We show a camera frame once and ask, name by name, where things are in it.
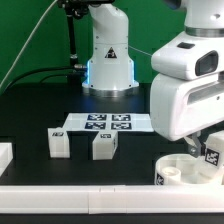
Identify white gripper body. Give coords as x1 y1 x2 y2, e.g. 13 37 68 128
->
150 74 224 141

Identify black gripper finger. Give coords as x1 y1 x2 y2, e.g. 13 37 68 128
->
185 132 205 157

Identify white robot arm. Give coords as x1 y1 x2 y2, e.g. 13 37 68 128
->
83 0 224 156

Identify white marker board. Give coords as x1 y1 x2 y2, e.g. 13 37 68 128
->
63 113 153 132

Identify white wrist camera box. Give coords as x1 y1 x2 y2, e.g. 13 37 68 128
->
151 32 224 80

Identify white front fence rail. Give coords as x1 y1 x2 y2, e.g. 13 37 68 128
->
0 186 224 214

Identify white fence rail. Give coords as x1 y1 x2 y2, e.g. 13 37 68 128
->
0 186 224 214
0 143 13 176

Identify black cables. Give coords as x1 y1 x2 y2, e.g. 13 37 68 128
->
0 66 88 98

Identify black camera stand pole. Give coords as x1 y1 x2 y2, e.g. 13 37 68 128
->
57 0 88 84

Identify grey cable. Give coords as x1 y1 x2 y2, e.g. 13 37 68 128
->
0 0 59 91

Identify white left fence rail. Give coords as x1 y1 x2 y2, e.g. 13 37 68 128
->
0 143 13 176

